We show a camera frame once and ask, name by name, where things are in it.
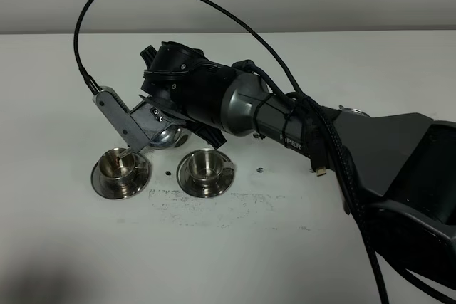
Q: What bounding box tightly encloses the stainless steel teapot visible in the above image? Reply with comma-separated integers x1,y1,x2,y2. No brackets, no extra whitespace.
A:
117,124,192,162

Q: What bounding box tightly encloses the right stainless steel teacup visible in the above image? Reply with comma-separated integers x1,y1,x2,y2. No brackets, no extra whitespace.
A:
188,150,234,186

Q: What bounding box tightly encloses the stainless steel teacup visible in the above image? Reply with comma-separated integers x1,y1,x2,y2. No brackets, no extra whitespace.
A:
98,148,150,187
188,150,234,186

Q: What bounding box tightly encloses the left stainless steel teacup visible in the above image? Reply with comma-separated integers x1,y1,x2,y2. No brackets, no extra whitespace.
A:
98,148,150,187

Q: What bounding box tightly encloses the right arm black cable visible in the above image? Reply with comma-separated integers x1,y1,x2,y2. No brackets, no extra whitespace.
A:
73,0,396,304

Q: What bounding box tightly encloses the stainless steel saucer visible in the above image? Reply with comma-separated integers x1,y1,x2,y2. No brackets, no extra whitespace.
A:
90,155,152,200
177,149,235,198

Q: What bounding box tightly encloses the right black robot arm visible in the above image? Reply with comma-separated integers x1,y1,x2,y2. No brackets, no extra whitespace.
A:
141,42,455,303

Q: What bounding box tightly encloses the right stainless steel saucer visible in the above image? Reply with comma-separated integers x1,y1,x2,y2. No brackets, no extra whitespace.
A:
177,149,235,198

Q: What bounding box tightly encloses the left stainless steel saucer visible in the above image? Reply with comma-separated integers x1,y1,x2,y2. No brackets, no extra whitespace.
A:
90,155,152,200

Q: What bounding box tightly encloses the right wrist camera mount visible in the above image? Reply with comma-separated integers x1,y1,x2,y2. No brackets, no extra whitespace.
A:
93,87,180,147

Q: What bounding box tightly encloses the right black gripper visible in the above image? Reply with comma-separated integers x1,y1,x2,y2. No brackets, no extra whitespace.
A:
140,41,235,150

